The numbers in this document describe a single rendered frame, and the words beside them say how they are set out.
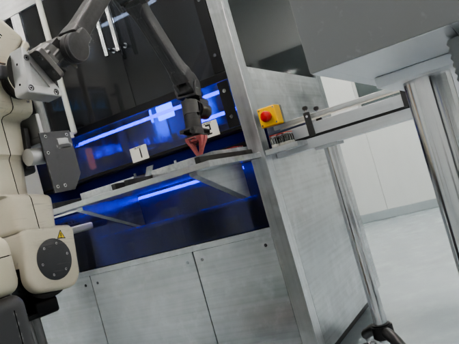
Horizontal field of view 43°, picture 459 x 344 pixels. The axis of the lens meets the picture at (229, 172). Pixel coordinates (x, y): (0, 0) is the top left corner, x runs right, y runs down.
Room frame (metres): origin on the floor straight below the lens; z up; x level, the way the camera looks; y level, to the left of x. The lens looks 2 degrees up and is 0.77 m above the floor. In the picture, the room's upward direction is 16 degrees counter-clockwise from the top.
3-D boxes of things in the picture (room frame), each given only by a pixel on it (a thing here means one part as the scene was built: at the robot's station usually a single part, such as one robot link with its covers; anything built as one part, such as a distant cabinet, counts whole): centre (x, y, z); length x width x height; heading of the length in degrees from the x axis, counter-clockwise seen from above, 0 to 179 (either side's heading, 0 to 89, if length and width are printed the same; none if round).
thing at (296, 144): (2.15, -0.24, 0.87); 0.14 x 0.13 x 0.02; 153
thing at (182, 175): (2.14, 0.26, 0.87); 0.70 x 0.48 x 0.02; 63
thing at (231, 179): (2.02, 0.04, 0.79); 0.34 x 0.03 x 0.13; 153
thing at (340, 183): (2.18, -0.39, 0.46); 0.09 x 0.09 x 0.77; 63
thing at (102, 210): (2.25, 0.48, 0.79); 0.34 x 0.03 x 0.13; 153
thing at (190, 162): (2.13, 0.07, 0.90); 0.34 x 0.26 x 0.04; 153
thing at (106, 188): (2.28, 0.38, 0.90); 0.34 x 0.26 x 0.04; 153
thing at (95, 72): (2.46, 0.50, 1.50); 0.47 x 0.01 x 0.59; 63
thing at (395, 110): (2.12, -0.52, 0.92); 0.69 x 0.15 x 0.16; 63
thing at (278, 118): (2.12, -0.20, 0.99); 0.08 x 0.07 x 0.07; 153
